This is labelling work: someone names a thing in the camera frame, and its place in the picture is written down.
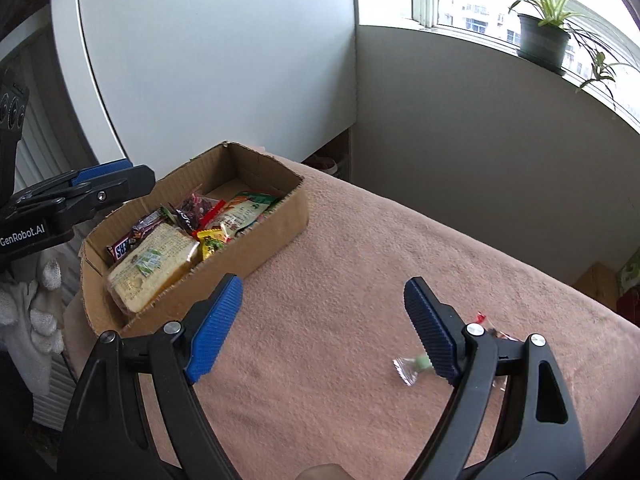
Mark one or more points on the pink table cloth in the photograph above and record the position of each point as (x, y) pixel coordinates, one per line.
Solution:
(306, 375)

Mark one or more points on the white cabinet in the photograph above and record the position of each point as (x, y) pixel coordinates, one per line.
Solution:
(160, 81)

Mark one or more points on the red clear dark snack bag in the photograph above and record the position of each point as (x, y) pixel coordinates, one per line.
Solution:
(196, 210)

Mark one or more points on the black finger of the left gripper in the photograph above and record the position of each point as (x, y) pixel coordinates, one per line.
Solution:
(114, 189)

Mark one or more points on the red green snack bag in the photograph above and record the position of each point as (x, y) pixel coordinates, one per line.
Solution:
(242, 211)

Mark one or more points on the yellow small snack packet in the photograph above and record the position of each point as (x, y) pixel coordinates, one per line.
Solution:
(212, 240)

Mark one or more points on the white window frame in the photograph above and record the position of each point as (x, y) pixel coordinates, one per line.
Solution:
(490, 22)

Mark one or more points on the potted spider plant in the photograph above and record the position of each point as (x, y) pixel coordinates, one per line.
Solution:
(550, 30)

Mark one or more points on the green white shopping bag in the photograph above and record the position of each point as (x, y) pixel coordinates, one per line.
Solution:
(629, 275)

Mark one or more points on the white gloved hand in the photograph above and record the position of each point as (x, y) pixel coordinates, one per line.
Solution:
(32, 316)

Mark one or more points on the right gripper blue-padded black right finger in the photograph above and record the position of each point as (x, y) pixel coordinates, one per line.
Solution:
(537, 435)

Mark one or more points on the yellow candy in green wrapper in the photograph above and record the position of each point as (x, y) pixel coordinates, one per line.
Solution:
(409, 369)

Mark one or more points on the open cardboard box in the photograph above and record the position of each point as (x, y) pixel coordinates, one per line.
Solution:
(221, 172)

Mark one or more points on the sliced bread pack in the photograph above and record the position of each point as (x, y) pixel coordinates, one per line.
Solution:
(163, 258)

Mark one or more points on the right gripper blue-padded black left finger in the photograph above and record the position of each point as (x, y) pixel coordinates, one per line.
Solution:
(107, 434)

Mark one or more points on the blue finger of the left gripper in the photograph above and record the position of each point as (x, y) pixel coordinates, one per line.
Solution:
(102, 170)

